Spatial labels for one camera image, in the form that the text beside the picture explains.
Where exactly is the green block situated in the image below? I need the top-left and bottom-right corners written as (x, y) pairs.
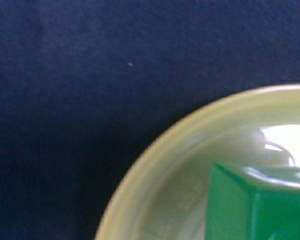
top-left (204, 162), bottom-right (300, 240)

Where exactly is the yellow plastic plate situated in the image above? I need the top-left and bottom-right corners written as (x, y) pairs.
top-left (95, 84), bottom-right (300, 240)

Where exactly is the black tablecloth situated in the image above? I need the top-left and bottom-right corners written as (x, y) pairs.
top-left (0, 0), bottom-right (300, 240)

